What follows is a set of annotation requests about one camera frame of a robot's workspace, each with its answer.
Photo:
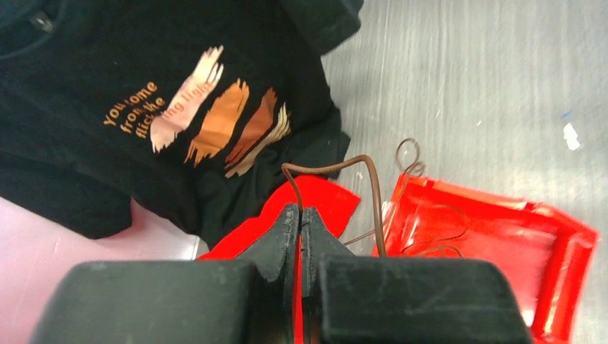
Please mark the black printed t-shirt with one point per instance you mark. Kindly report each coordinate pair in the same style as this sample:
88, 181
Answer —
189, 108

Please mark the red t-shirt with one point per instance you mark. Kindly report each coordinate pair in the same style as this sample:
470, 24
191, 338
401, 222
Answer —
296, 225

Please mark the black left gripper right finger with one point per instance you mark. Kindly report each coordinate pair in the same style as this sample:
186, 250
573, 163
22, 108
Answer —
352, 299

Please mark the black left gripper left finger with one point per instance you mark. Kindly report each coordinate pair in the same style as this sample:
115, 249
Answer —
207, 301

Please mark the red plastic bin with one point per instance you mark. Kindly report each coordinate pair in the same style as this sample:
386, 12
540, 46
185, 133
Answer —
543, 252

